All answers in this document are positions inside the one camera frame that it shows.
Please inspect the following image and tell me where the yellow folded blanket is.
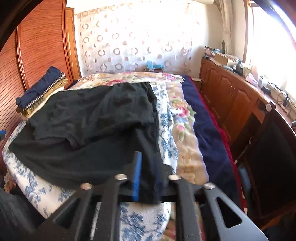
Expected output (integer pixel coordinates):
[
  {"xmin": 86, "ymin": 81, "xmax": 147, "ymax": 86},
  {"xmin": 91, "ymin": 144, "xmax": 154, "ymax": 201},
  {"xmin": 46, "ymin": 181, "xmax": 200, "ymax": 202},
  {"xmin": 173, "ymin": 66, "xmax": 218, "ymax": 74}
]
[{"xmin": 16, "ymin": 73, "xmax": 69, "ymax": 119}]

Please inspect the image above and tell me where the wooden low cabinet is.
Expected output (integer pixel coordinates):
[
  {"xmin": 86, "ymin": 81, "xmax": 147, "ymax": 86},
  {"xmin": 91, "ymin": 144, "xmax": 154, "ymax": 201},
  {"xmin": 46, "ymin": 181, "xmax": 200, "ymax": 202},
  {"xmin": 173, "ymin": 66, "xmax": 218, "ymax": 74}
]
[{"xmin": 199, "ymin": 58, "xmax": 293, "ymax": 148}]

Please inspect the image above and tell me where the black printed t-shirt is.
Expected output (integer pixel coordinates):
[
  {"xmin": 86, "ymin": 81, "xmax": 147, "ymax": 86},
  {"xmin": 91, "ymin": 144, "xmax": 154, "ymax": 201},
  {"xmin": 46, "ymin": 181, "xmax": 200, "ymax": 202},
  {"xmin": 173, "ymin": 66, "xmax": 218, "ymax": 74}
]
[{"xmin": 9, "ymin": 82, "xmax": 163, "ymax": 204}]

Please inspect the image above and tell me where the navy folded blanket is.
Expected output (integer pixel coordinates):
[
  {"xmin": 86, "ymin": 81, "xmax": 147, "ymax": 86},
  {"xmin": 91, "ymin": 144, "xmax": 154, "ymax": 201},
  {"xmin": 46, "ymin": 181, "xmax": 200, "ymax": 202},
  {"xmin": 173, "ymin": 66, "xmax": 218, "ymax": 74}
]
[{"xmin": 16, "ymin": 66, "xmax": 63, "ymax": 109}]

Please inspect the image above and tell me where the cardboard box on cabinet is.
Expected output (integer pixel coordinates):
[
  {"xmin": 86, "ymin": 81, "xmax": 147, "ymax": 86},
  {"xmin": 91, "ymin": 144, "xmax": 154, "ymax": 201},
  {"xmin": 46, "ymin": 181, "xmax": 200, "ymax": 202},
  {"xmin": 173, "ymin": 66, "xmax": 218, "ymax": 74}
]
[{"xmin": 214, "ymin": 53, "xmax": 236, "ymax": 67}]

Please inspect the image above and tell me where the navy bed cover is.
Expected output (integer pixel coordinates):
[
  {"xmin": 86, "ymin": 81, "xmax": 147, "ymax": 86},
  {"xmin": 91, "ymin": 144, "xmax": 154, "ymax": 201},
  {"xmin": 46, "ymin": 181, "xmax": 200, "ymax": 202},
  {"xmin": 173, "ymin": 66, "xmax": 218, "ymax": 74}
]
[{"xmin": 182, "ymin": 75, "xmax": 242, "ymax": 208}]

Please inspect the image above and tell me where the wooden framed window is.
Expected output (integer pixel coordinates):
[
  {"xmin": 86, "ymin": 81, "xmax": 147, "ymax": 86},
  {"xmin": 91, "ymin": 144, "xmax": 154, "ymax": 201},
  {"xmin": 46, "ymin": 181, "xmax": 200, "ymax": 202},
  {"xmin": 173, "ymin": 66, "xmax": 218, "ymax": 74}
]
[{"xmin": 247, "ymin": 1, "xmax": 295, "ymax": 98}]

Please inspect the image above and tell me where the sheer circle pattern curtain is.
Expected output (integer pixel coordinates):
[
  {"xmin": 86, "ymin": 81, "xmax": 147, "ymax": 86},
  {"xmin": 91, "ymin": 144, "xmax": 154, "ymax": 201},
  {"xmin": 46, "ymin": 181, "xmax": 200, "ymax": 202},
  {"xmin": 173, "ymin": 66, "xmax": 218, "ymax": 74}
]
[{"xmin": 75, "ymin": 1, "xmax": 203, "ymax": 75}]

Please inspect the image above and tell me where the beige side curtain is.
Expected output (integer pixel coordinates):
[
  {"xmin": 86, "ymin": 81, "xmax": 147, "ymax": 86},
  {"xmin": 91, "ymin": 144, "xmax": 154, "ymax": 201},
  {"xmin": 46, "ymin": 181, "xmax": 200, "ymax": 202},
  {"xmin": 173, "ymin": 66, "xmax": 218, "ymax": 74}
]
[{"xmin": 219, "ymin": 0, "xmax": 233, "ymax": 55}]

